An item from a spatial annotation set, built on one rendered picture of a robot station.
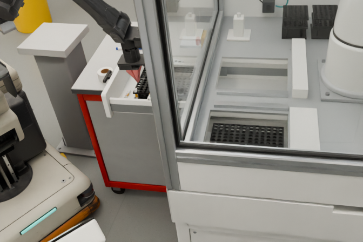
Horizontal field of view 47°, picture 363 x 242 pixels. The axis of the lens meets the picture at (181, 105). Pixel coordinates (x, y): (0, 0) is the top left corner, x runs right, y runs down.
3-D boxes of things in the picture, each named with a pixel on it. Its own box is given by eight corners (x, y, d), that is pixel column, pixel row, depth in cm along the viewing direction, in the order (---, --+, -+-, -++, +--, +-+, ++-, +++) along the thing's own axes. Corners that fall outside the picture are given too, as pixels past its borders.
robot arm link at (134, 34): (116, 11, 136) (107, 33, 133) (147, 13, 132) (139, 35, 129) (130, 31, 146) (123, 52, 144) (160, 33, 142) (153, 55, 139)
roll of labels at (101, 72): (102, 85, 182) (100, 77, 180) (96, 77, 187) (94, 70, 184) (116, 79, 185) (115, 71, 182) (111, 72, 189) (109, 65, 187)
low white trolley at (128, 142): (106, 199, 230) (71, 88, 182) (136, 124, 276) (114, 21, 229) (210, 209, 218) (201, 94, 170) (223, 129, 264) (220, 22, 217)
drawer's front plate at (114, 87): (106, 118, 155) (100, 94, 148) (129, 73, 176) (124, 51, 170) (111, 118, 154) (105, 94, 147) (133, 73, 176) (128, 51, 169)
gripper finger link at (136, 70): (142, 87, 150) (136, 65, 144) (123, 87, 152) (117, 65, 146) (146, 75, 155) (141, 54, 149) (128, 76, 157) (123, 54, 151)
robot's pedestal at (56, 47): (54, 152, 262) (13, 48, 215) (75, 121, 285) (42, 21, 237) (98, 158, 255) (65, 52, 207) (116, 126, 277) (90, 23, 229)
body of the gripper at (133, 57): (145, 68, 144) (141, 49, 140) (117, 68, 147) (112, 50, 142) (149, 58, 149) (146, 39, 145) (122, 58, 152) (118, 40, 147)
